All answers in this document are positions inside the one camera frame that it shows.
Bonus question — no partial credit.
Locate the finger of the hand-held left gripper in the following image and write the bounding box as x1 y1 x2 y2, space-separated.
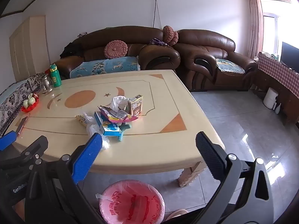
0 131 16 151
21 135 49 162

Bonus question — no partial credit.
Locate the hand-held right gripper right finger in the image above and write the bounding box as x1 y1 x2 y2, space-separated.
195 131 275 224

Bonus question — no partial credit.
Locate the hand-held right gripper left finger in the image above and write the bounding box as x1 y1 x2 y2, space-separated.
26 133 110 224

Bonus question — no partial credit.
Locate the clear plastic bag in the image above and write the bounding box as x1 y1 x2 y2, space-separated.
83 112 110 150

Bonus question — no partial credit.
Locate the blue medicine box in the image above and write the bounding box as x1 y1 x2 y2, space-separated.
94 111 122 136

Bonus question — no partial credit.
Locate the yellow snack packet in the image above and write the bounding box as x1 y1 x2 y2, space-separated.
75 114 90 127

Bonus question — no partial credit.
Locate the teal toy sword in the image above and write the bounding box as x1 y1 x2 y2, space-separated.
116 122 132 141

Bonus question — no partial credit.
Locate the colourful snack wrapper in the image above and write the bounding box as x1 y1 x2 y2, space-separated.
98 105 139 122

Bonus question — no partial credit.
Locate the white tissue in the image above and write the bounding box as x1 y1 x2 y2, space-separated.
110 96 128 113

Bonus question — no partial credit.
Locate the pink lined trash bin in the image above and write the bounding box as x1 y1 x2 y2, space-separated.
95 179 165 224

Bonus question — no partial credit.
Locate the brown cardboard box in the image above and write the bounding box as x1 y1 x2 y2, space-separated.
127 94 143 116

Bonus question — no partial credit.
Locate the smartphone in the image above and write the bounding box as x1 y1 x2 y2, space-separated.
16 116 29 136

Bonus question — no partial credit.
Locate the red tray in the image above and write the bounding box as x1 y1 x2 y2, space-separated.
21 96 40 112

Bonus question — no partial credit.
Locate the black white floral cloth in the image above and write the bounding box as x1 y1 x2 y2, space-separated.
0 73 47 131

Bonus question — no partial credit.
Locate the glass jar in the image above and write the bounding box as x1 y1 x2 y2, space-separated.
38 73 55 95

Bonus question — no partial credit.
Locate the beige slipper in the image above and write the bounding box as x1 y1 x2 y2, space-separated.
164 209 188 222

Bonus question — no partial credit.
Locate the green water bottle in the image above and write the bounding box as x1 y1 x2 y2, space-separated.
50 64 61 88

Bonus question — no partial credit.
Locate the white round appliance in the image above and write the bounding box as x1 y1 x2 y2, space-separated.
263 87 279 110

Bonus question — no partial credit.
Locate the blue armchair seat mat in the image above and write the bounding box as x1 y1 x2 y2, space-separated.
215 58 246 73

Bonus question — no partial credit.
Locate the blue deer print blanket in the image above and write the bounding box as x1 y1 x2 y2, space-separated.
69 55 141 79

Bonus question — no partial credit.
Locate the brown wooden cabinet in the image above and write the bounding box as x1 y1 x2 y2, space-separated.
253 70 299 126

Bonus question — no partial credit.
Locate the cream door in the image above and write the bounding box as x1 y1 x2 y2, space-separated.
9 15 50 82

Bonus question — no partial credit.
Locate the dark clothing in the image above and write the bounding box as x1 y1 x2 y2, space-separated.
59 41 83 59

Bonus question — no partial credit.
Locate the red checkered cloth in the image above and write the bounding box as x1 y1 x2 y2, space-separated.
257 52 299 98

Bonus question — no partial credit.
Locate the brown leather armchair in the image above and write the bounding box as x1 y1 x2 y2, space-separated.
174 29 257 92

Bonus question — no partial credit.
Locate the pink round crochet cushion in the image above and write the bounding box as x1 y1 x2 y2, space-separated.
104 40 128 60

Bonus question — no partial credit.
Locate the black television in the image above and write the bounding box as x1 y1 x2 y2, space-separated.
280 41 299 71

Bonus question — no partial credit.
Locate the brown leather sofa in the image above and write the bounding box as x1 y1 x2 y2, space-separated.
53 26 181 80

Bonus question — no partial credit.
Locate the window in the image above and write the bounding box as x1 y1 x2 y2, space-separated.
258 0 292 59

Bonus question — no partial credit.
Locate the pink curtain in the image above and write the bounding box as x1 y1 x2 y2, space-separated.
248 0 263 60

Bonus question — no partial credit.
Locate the black wall cable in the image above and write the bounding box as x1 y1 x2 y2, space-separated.
153 0 167 28

